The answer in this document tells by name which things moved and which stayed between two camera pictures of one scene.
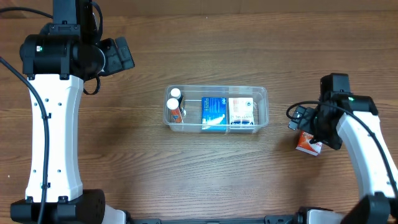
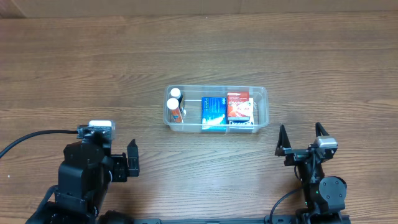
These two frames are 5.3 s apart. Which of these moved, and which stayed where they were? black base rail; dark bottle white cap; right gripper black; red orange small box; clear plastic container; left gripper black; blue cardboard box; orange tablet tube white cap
Moved: red orange small box; left gripper black; right gripper black
Stayed: dark bottle white cap; clear plastic container; orange tablet tube white cap; blue cardboard box; black base rail
